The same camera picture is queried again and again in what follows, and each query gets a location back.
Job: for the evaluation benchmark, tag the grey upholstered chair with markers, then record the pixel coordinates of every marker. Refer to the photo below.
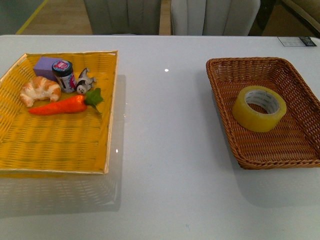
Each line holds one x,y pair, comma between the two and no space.
213,17
124,17

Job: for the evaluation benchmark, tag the yellow woven basket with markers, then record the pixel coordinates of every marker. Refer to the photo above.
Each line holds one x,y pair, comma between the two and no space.
63,144

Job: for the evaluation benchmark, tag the purple foam block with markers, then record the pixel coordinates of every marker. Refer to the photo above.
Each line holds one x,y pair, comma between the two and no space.
43,67

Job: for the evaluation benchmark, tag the grey upholstered chair left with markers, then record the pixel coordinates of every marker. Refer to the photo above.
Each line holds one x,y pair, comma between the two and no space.
124,17

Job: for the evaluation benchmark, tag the grey upholstered chair right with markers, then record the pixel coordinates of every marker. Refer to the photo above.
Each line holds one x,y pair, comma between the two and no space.
213,17

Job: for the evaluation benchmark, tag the small dark jam jar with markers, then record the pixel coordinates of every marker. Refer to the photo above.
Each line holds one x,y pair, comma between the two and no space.
64,73

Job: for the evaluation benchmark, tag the brown wicker basket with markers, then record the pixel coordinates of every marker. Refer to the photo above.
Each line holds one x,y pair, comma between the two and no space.
295,140

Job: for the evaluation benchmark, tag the small panda figurine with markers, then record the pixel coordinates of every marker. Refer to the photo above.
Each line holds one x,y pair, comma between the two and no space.
85,83

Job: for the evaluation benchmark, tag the black label sticker on table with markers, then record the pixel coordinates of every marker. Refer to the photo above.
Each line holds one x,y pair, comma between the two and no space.
296,41

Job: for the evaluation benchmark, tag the beige cushion seat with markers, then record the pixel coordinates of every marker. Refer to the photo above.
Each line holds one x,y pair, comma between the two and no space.
308,11

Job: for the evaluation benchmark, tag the orange toy carrot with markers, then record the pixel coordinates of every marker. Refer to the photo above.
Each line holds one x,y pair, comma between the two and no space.
75,104

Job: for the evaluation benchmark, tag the toy croissant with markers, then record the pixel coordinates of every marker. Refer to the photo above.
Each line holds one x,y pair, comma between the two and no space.
39,88

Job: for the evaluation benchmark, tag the yellow packing tape roll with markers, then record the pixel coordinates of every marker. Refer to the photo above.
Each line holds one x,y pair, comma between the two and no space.
258,109

